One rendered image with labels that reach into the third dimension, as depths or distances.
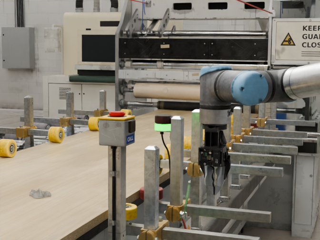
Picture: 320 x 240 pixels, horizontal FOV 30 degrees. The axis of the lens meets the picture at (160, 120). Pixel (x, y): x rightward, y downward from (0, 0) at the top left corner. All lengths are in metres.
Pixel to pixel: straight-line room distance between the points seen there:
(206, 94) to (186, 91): 2.91
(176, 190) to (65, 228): 0.47
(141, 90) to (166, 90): 0.21
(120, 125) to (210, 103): 0.35
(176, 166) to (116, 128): 0.56
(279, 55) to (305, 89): 2.82
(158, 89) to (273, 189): 1.18
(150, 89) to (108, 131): 3.25
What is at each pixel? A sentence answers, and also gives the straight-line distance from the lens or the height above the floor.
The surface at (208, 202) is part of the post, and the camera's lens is 2.50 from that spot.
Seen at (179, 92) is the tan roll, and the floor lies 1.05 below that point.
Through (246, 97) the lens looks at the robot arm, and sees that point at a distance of 1.58.
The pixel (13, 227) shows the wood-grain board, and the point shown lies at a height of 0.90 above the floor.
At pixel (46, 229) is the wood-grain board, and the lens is 1.67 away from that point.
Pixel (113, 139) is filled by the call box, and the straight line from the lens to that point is 1.45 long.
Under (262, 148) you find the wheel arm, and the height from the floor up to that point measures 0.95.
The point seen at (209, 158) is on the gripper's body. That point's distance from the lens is 1.72.
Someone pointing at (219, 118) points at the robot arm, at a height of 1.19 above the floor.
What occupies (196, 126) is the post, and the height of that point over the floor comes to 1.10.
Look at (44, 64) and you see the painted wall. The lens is 12.02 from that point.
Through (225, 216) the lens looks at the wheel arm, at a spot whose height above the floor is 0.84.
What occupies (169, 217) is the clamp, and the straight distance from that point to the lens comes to 1.99.
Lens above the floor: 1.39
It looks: 7 degrees down
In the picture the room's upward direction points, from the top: 1 degrees clockwise
